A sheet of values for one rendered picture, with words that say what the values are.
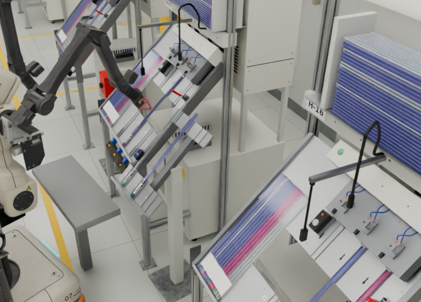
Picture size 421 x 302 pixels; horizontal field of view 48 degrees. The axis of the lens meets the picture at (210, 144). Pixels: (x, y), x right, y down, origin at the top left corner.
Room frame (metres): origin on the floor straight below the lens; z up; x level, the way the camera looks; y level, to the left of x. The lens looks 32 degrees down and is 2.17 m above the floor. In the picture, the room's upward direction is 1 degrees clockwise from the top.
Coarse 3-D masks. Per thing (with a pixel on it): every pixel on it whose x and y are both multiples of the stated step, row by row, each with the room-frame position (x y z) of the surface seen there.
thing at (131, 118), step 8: (128, 112) 2.46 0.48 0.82; (136, 112) 2.41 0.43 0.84; (120, 120) 2.45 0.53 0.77; (128, 120) 2.40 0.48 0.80; (136, 120) 2.35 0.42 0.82; (120, 128) 2.38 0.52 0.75; (128, 128) 2.34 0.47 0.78; (144, 128) 2.25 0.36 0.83; (120, 136) 2.33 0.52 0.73; (136, 136) 2.24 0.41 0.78; (144, 136) 2.20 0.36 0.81; (152, 136) 2.16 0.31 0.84; (128, 144) 2.23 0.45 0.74; (136, 144) 2.19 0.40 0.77; (144, 144) 2.15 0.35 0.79; (128, 152) 2.17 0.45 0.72
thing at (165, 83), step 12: (168, 36) 2.81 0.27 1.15; (156, 48) 2.80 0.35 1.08; (168, 48) 2.71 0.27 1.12; (168, 60) 2.62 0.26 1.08; (180, 72) 2.45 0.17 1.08; (156, 84) 2.51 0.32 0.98; (168, 84) 2.44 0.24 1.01; (180, 84) 2.37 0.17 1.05; (192, 84) 2.30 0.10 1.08; (168, 96) 2.35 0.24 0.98; (180, 96) 2.28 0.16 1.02
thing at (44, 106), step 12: (84, 24) 1.96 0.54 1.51; (84, 36) 1.91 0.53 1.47; (96, 36) 1.95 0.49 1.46; (72, 48) 1.88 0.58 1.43; (84, 48) 1.92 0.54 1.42; (60, 60) 1.85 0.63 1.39; (72, 60) 1.86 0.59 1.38; (60, 72) 1.82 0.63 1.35; (36, 84) 1.81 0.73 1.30; (48, 84) 1.78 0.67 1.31; (60, 84) 1.82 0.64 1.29; (24, 96) 1.76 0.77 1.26; (48, 96) 1.75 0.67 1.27; (36, 108) 1.71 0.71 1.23; (48, 108) 1.75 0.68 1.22
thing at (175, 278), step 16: (176, 176) 1.89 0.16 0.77; (176, 192) 1.89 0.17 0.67; (176, 208) 1.89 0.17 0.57; (176, 224) 1.89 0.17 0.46; (176, 240) 1.89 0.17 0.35; (176, 256) 1.89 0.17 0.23; (160, 272) 1.97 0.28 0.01; (176, 272) 1.88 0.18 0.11; (160, 288) 1.85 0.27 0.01; (176, 288) 1.85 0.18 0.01
